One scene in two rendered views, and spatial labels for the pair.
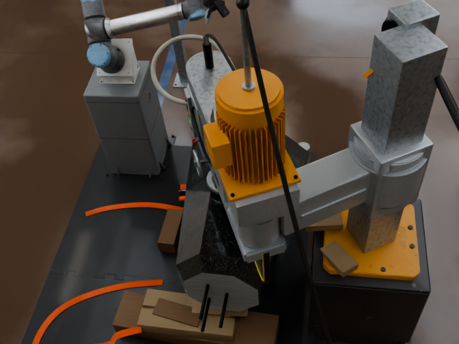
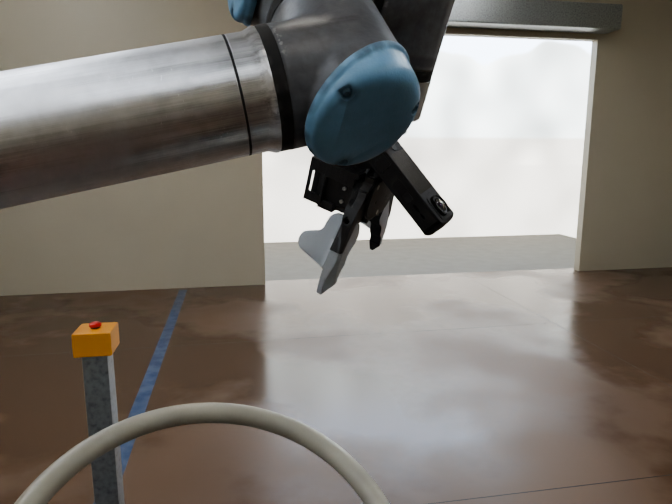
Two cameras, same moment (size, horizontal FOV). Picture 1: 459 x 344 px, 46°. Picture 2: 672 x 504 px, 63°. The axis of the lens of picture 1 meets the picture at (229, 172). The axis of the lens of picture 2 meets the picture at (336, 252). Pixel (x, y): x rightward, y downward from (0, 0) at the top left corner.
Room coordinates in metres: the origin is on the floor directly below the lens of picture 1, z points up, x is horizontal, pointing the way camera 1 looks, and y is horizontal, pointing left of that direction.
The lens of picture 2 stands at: (2.11, 0.25, 1.65)
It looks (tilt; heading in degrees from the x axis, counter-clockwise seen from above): 10 degrees down; 337
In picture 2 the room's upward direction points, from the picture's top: straight up
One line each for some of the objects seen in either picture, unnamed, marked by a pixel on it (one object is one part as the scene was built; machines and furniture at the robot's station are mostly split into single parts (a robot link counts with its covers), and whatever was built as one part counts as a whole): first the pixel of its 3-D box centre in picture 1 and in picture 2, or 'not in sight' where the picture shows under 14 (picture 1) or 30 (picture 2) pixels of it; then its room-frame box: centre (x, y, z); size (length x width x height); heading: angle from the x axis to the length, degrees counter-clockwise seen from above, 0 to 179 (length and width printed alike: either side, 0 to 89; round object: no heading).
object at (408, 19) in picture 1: (408, 26); not in sight; (1.73, -0.76, 2.00); 0.20 x 0.18 x 0.15; 77
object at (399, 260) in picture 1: (369, 235); not in sight; (1.59, -0.71, 0.76); 0.49 x 0.49 x 0.05; 77
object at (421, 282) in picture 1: (362, 272); not in sight; (1.59, -0.71, 0.37); 0.66 x 0.66 x 0.74; 77
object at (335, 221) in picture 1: (323, 220); not in sight; (1.70, -0.48, 0.81); 0.20 x 0.10 x 0.05; 85
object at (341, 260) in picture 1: (338, 256); not in sight; (1.46, -0.51, 0.80); 0.20 x 0.10 x 0.05; 24
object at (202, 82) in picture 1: (232, 127); not in sight; (1.69, -0.04, 1.62); 0.96 x 0.25 x 0.17; 11
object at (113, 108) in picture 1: (130, 119); not in sight; (3.11, 0.71, 0.43); 0.50 x 0.50 x 0.85; 77
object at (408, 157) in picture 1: (384, 164); not in sight; (1.59, -0.71, 1.36); 0.35 x 0.35 x 0.41
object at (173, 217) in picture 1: (171, 230); not in sight; (2.27, 0.46, 0.07); 0.30 x 0.12 x 0.12; 165
